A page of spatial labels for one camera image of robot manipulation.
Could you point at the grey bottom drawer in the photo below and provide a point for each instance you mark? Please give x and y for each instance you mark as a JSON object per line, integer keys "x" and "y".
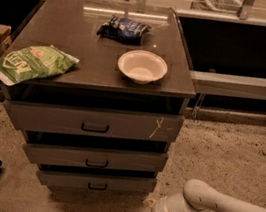
{"x": 96, "y": 182}

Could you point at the grey drawer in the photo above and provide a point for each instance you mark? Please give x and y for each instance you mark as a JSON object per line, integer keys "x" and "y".
{"x": 95, "y": 158}
{"x": 95, "y": 122}
{"x": 96, "y": 182}

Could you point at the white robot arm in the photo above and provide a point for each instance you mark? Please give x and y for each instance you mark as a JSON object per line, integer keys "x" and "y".
{"x": 198, "y": 196}

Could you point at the grey middle drawer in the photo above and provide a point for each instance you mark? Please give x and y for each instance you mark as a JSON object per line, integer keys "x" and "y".
{"x": 95, "y": 158}

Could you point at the grey top drawer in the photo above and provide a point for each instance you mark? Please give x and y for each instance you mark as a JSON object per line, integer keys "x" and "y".
{"x": 95, "y": 122}

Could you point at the dark grey drawer cabinet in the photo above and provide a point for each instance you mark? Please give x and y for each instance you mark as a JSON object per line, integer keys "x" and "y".
{"x": 96, "y": 81}

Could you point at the white bowl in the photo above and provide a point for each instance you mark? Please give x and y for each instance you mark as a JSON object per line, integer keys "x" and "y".
{"x": 142, "y": 67}

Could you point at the dark blue snack bag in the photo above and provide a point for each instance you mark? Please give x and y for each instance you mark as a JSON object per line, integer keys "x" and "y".
{"x": 123, "y": 30}

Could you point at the green chip bag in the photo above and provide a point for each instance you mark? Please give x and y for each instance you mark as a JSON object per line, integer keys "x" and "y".
{"x": 34, "y": 62}

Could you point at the clear plastic bag bin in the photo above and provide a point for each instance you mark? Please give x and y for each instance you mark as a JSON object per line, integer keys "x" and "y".
{"x": 223, "y": 6}

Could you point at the grey metal rail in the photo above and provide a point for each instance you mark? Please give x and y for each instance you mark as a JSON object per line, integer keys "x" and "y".
{"x": 229, "y": 85}

